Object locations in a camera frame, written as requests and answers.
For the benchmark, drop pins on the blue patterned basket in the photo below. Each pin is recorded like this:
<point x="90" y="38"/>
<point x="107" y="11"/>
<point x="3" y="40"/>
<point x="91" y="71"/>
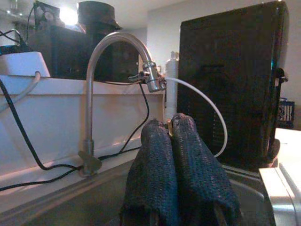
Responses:
<point x="287" y="113"/>

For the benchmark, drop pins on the stainless steel sink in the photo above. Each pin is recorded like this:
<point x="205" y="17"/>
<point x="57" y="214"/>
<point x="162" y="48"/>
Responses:
<point x="82" y="204"/>

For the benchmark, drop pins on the silver gooseneck faucet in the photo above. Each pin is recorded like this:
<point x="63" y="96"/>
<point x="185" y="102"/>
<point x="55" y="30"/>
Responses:
<point x="89" y="106"/>

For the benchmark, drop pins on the large black panel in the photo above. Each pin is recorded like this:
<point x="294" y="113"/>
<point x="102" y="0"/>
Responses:
<point x="223" y="70"/>

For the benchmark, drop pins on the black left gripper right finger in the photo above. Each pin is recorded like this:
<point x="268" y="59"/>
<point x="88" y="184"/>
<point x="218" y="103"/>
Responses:
<point x="202" y="179"/>

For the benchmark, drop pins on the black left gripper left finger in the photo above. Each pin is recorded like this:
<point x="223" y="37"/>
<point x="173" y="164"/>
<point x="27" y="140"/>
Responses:
<point x="150" y="179"/>

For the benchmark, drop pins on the white box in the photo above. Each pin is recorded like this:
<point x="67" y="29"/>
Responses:
<point x="21" y="63"/>

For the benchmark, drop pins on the dark cabinet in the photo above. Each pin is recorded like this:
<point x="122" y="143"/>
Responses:
<point x="68" y="51"/>

